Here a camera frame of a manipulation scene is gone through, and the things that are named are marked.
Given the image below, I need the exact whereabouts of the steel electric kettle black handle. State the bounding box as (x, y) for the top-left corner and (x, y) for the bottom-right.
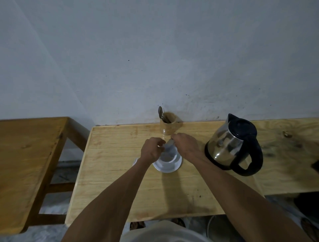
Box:
(204, 113), (264, 177)

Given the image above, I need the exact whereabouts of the person's right forearm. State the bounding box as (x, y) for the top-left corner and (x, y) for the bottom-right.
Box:
(191, 153), (312, 242)

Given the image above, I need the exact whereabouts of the person's right hand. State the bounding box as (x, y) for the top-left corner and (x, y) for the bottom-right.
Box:
(170, 133), (202, 162)

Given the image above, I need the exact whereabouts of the wooden side table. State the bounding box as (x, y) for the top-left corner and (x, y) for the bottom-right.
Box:
(0, 117), (91, 235)

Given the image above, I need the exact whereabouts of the clear glass cup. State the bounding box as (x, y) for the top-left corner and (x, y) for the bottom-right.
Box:
(159, 143), (179, 164)

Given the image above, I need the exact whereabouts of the grey round basin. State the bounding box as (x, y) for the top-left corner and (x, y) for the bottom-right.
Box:
(206, 215), (243, 242)

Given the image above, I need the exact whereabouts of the person's left hand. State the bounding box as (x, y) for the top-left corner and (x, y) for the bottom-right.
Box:
(140, 137), (166, 165)

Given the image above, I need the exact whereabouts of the white saucer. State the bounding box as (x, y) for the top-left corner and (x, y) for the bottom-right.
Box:
(152, 147), (183, 173)

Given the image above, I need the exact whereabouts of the person's white shirt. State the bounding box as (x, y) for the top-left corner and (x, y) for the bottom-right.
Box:
(121, 220), (212, 242)

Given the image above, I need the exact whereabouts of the wooden utensil holder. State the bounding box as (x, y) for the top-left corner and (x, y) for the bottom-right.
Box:
(160, 112), (182, 136)

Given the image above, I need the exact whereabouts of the person's left forearm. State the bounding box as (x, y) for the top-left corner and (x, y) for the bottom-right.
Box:
(61, 159), (156, 242)

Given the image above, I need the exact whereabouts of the person's left sandal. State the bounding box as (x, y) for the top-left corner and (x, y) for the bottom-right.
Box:
(129, 221), (146, 231)

